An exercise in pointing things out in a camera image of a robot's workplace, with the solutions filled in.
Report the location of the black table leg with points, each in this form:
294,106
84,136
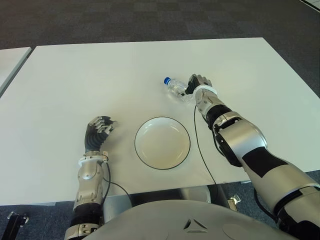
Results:
218,196

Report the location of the white plate black rim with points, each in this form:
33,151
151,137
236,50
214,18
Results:
162,143

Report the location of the white board on floor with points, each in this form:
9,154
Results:
312,2

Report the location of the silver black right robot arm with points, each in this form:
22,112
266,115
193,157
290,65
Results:
242,142

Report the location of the metal floor bracket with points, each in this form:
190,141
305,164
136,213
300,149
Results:
234,202

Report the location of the black stand foot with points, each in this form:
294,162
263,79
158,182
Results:
15,222

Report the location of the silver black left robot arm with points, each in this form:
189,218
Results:
88,180

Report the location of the clear water bottle blue cap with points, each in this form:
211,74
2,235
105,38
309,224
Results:
176,87

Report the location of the white neighbouring table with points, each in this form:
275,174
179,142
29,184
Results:
11,62

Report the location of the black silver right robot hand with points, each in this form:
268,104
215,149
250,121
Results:
200,80

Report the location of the grey robot torso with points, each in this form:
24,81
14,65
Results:
175,222

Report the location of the silver robot waist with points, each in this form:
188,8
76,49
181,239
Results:
192,193

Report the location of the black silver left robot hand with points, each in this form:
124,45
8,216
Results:
93,138

